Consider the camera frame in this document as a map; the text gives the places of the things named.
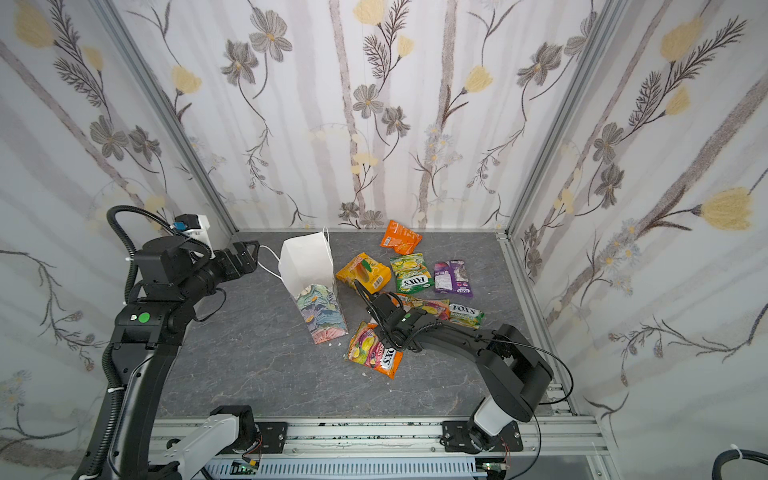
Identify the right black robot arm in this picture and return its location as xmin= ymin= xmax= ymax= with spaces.
xmin=354 ymin=281 xmax=556 ymax=454

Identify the black corrugated hose corner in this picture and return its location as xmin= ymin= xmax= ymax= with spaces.
xmin=711 ymin=448 xmax=768 ymax=480

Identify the yellow snack bag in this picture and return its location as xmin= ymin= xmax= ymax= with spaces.
xmin=335 ymin=253 xmax=392 ymax=293

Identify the orange pink Fox's bag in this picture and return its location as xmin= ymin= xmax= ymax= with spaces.
xmin=347 ymin=322 xmax=403 ymax=379

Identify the green Fox's candy bag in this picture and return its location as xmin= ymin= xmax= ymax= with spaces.
xmin=390 ymin=253 xmax=434 ymax=295

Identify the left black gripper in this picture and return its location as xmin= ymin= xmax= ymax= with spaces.
xmin=175 ymin=238 xmax=260 ymax=309

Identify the purple snack packet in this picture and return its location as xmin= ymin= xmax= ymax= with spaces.
xmin=434 ymin=259 xmax=473 ymax=297

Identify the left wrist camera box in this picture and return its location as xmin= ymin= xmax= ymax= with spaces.
xmin=173 ymin=214 xmax=213 ymax=249

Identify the small orange snack packet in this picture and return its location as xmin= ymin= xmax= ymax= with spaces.
xmin=380 ymin=220 xmax=423 ymax=256

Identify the pink Fox's fruits bag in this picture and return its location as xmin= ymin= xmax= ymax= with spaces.
xmin=397 ymin=294 xmax=450 ymax=321

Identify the white paper bag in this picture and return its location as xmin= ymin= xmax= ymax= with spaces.
xmin=258 ymin=229 xmax=348 ymax=344

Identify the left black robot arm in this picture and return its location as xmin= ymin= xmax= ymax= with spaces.
xmin=74 ymin=205 xmax=260 ymax=479

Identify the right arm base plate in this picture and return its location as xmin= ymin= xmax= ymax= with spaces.
xmin=440 ymin=420 xmax=524 ymax=455

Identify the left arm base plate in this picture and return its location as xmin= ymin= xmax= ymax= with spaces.
xmin=253 ymin=420 xmax=288 ymax=454

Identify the lime Fox's candy bag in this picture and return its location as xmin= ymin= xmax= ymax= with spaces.
xmin=449 ymin=303 xmax=485 ymax=329

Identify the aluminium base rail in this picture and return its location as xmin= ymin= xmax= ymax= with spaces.
xmin=149 ymin=383 xmax=622 ymax=480

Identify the white slotted cable duct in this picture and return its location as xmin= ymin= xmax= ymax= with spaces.
xmin=205 ymin=458 xmax=488 ymax=479

